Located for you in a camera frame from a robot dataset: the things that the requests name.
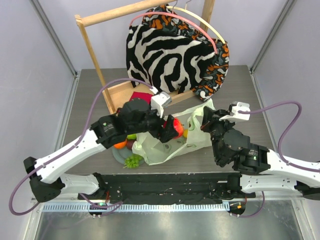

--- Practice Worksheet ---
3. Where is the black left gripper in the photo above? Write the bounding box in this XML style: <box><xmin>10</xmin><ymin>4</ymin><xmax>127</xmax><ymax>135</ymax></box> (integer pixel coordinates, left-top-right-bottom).
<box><xmin>127</xmin><ymin>102</ymin><xmax>178</xmax><ymax>143</ymax></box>

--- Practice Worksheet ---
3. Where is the red apple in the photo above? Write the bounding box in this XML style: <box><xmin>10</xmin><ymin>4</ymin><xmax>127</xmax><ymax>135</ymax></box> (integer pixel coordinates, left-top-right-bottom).
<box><xmin>173</xmin><ymin>118</ymin><xmax>185</xmax><ymax>139</ymax></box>

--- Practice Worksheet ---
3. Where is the yellow mango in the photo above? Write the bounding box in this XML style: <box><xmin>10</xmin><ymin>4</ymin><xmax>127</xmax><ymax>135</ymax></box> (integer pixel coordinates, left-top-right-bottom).
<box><xmin>183</xmin><ymin>129</ymin><xmax>189</xmax><ymax>138</ymax></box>

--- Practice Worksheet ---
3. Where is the pale green plastic bag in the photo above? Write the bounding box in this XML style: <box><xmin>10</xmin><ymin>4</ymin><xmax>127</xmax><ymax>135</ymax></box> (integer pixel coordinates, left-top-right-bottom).
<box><xmin>132</xmin><ymin>99</ymin><xmax>215</xmax><ymax>166</ymax></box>

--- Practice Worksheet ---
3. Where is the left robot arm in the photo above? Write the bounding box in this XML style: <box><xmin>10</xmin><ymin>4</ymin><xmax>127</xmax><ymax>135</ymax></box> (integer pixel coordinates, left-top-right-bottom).
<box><xmin>23</xmin><ymin>98</ymin><xmax>178</xmax><ymax>203</ymax></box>

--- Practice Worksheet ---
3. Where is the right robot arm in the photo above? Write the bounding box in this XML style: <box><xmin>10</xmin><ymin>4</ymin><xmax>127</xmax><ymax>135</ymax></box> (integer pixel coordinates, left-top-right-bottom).
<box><xmin>201</xmin><ymin>102</ymin><xmax>320</xmax><ymax>201</ymax></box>

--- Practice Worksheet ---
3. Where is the green apple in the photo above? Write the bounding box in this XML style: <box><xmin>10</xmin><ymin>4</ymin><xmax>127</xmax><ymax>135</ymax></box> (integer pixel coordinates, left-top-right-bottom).
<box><xmin>126</xmin><ymin>133</ymin><xmax>137</xmax><ymax>141</ymax></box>

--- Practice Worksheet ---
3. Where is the red folded cloth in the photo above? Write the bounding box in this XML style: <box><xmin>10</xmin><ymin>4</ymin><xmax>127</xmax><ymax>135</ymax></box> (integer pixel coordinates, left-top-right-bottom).
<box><xmin>129</xmin><ymin>91</ymin><xmax>153</xmax><ymax>104</ymax></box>

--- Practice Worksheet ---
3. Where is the dark purple plum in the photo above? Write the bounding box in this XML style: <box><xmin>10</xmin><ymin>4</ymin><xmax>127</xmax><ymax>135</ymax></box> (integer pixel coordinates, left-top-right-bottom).
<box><xmin>126</xmin><ymin>139</ymin><xmax>135</xmax><ymax>151</ymax></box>

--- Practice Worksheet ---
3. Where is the green grape bunch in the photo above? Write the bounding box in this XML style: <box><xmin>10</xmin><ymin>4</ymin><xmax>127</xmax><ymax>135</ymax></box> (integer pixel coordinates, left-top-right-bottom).
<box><xmin>124</xmin><ymin>154</ymin><xmax>143</xmax><ymax>169</ymax></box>

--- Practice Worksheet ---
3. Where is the orange fruit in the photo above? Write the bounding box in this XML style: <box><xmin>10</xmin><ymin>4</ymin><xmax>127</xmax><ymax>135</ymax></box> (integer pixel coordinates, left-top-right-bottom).
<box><xmin>113</xmin><ymin>140</ymin><xmax>127</xmax><ymax>149</ymax></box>

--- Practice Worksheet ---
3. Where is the grey blue plate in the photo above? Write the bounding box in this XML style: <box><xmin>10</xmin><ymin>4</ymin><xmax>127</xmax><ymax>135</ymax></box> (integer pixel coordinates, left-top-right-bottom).
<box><xmin>111</xmin><ymin>147</ymin><xmax>145</xmax><ymax>167</ymax></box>

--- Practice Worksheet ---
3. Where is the zebra pattern garment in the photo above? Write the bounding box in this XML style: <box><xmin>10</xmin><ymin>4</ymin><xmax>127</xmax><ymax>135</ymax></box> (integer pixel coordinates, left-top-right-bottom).
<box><xmin>126</xmin><ymin>24</ymin><xmax>216</xmax><ymax>93</ymax></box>

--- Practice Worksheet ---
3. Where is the wooden clothes rack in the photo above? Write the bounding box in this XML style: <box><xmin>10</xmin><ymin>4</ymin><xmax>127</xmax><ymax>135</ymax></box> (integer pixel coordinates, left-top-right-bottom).
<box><xmin>74</xmin><ymin>0</ymin><xmax>217</xmax><ymax>115</ymax></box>

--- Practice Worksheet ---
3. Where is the pink clothes hanger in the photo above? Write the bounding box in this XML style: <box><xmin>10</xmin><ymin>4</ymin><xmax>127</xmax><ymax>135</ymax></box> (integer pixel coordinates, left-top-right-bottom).
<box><xmin>129</xmin><ymin>4</ymin><xmax>218</xmax><ymax>54</ymax></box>

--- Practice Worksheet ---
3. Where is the cream clothes hanger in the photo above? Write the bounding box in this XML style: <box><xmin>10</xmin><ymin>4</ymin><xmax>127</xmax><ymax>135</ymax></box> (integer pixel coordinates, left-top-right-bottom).
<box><xmin>167</xmin><ymin>0</ymin><xmax>226</xmax><ymax>44</ymax></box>

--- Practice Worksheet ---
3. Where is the camouflage pattern garment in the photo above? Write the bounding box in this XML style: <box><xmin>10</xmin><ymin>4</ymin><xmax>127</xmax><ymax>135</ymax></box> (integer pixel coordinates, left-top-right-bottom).
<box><xmin>141</xmin><ymin>5</ymin><xmax>230</xmax><ymax>101</ymax></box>

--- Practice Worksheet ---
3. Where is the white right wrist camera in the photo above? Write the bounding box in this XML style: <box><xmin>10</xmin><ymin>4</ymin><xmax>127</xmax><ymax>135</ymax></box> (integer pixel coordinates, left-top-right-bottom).
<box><xmin>219</xmin><ymin>101</ymin><xmax>251</xmax><ymax>123</ymax></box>

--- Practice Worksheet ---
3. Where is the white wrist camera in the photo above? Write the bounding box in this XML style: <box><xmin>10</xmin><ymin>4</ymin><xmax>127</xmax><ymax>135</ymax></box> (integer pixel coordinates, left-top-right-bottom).
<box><xmin>150</xmin><ymin>91</ymin><xmax>172</xmax><ymax>118</ymax></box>
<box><xmin>219</xmin><ymin>101</ymin><xmax>251</xmax><ymax>123</ymax></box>

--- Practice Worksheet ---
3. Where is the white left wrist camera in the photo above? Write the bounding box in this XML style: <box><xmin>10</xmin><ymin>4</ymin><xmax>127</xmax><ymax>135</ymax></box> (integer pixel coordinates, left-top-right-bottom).
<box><xmin>150</xmin><ymin>91</ymin><xmax>172</xmax><ymax>118</ymax></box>

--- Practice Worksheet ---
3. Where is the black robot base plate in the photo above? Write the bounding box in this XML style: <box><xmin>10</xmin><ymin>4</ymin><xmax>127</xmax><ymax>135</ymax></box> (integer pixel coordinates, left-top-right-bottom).
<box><xmin>87</xmin><ymin>172</ymin><xmax>256</xmax><ymax>205</ymax></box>

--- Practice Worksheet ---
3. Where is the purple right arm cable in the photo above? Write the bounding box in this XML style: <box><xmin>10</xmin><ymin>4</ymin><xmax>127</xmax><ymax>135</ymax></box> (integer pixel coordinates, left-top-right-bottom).
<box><xmin>228</xmin><ymin>100</ymin><xmax>320</xmax><ymax>219</ymax></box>

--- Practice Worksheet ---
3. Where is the white slotted cable duct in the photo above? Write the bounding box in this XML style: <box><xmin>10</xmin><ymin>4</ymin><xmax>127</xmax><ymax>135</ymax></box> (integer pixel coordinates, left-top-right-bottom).
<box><xmin>42</xmin><ymin>202</ymin><xmax>230</xmax><ymax>213</ymax></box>

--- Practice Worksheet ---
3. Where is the aluminium frame rail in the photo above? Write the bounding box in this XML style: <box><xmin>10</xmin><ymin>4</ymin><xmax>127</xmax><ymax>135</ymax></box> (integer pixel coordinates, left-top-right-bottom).
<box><xmin>29</xmin><ymin>0</ymin><xmax>78</xmax><ymax>78</ymax></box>

